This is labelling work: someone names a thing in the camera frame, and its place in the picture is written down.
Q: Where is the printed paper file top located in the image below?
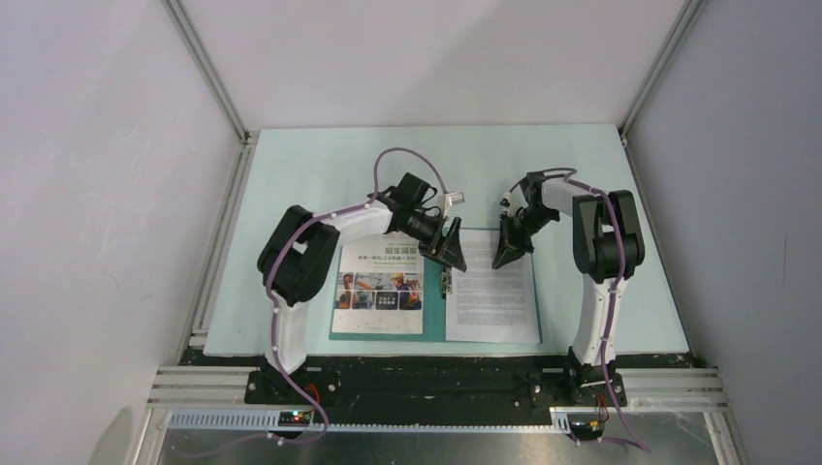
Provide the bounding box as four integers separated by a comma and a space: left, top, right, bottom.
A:
331, 232, 425, 338

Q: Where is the metal folder clip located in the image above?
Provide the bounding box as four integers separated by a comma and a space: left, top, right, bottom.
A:
439, 267, 453, 300

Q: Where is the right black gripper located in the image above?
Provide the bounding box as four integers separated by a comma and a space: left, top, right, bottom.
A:
493, 206, 559, 269

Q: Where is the light blue table mat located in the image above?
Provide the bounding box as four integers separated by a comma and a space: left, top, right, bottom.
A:
204, 124, 691, 358

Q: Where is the white slotted cable duct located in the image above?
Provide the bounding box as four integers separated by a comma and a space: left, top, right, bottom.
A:
168, 409, 570, 434

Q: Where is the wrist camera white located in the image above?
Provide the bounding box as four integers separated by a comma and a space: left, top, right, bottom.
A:
438, 192, 465, 216
499, 193, 512, 216

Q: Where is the right aluminium frame post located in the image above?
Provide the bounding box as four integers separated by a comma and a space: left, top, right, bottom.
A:
618, 0, 708, 145

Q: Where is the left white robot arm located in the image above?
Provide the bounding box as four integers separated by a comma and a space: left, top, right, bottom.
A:
257, 172, 467, 403

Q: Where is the right controller board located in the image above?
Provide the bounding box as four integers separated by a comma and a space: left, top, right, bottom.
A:
568, 420, 607, 444

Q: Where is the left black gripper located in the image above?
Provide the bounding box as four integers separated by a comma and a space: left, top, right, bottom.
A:
403, 208, 466, 272

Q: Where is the left controller board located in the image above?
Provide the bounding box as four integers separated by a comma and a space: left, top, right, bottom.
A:
277, 410, 313, 427

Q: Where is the aluminium frame post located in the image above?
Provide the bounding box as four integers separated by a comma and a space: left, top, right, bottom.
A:
160, 0, 250, 144
618, 0, 708, 145

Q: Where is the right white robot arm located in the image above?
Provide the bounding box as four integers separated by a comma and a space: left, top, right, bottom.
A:
491, 169, 645, 405

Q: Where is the left aluminium frame post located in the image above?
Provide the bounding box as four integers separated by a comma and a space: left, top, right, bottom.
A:
160, 0, 250, 144

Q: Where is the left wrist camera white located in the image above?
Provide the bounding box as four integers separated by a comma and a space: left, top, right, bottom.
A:
438, 192, 465, 216

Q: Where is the teal green folder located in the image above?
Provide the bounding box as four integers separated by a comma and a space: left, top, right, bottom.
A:
325, 244, 460, 344

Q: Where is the controller board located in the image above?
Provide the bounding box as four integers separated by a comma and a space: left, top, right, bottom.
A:
568, 420, 607, 444
277, 410, 313, 427

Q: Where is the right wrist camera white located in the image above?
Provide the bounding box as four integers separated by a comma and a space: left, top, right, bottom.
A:
499, 193, 512, 216

